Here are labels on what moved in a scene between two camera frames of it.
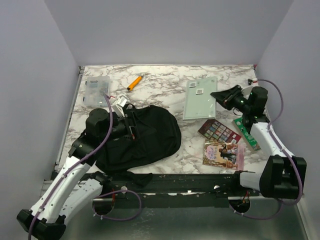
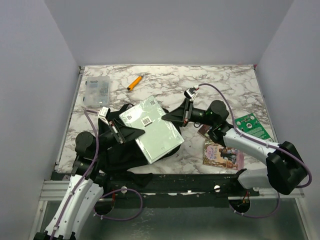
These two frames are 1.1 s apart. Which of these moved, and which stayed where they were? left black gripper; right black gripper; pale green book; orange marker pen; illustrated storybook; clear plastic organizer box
Moved: pale green book; right black gripper
Stayed: clear plastic organizer box; left black gripper; illustrated storybook; orange marker pen
